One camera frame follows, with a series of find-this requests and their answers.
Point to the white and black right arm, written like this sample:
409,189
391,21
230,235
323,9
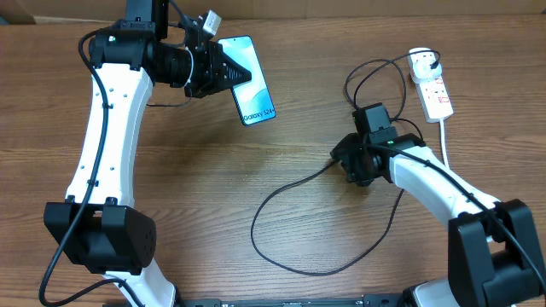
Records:
494,254

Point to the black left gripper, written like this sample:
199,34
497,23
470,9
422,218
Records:
216,62

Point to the white charger plug adapter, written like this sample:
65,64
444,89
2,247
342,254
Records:
424,65

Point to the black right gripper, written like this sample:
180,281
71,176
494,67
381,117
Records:
342,153

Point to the white power strip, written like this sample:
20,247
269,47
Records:
435,100

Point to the brown cardboard backdrop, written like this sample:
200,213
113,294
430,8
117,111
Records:
32,11

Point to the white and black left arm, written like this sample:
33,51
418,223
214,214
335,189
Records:
97,225

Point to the Samsung Galaxy smartphone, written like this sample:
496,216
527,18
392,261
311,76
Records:
252,98

